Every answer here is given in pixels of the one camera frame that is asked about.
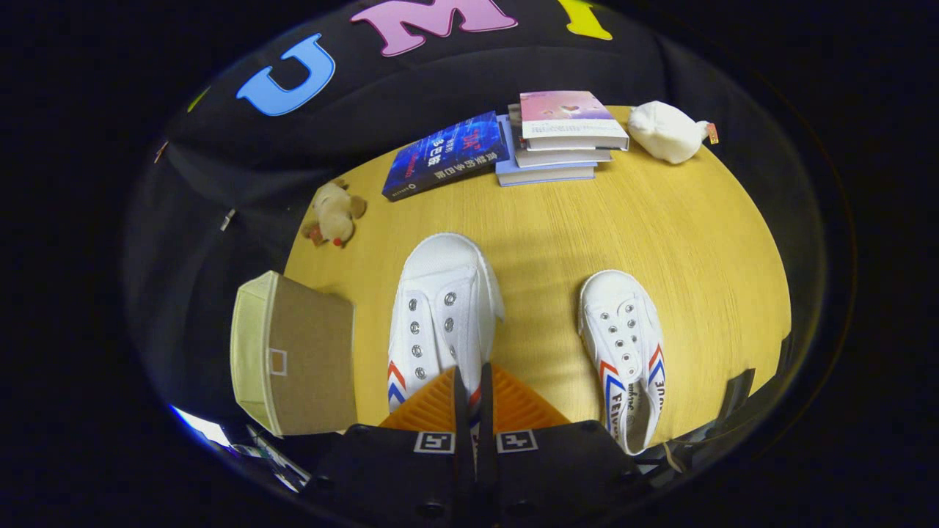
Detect tan plush dog toy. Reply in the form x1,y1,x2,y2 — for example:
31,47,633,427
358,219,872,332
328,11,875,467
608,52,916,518
301,180,368,249

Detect white canvas shoe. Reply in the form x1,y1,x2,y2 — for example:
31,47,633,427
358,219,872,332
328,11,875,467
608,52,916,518
387,232,505,441
578,269,667,456

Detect white plush toy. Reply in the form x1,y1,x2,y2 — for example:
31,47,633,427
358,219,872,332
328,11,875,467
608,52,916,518
627,100,720,165

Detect beige fabric storage box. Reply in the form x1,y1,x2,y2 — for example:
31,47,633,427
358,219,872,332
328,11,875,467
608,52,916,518
230,270,359,438

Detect dark blue book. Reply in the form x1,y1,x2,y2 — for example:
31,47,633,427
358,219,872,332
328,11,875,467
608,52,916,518
381,110,511,202

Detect white book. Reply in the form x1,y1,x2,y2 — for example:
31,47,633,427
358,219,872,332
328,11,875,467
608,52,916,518
508,103,613,169

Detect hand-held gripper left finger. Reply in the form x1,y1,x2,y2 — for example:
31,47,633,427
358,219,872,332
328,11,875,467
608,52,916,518
304,365,474,528

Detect bright screen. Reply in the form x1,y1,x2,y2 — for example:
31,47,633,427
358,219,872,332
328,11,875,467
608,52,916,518
170,405,232,448

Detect light blue book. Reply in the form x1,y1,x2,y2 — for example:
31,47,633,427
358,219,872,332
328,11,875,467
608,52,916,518
495,114,597,187

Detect black backdrop cloth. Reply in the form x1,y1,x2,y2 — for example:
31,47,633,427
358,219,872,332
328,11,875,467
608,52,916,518
125,0,822,441

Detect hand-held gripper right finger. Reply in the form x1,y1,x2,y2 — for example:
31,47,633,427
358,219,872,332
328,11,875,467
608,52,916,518
473,363,646,528

